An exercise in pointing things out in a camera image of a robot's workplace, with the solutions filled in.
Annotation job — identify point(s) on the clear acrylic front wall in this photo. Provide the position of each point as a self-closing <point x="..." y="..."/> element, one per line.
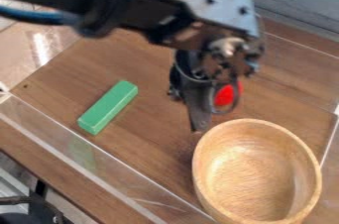
<point x="114" y="193"/>

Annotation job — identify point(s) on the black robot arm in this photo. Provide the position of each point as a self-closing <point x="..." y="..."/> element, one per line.
<point x="214" y="34"/>

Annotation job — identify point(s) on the green rectangular block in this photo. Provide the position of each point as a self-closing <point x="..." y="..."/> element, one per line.
<point x="107" y="106"/>

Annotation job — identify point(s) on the brown wooden bowl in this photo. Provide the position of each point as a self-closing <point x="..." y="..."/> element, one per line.
<point x="256" y="175"/>

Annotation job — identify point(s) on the red plush strawberry toy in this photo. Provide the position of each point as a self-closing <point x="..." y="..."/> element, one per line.
<point x="227" y="94"/>

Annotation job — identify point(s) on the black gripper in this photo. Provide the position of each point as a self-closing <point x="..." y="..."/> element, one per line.
<point x="196" y="91"/>

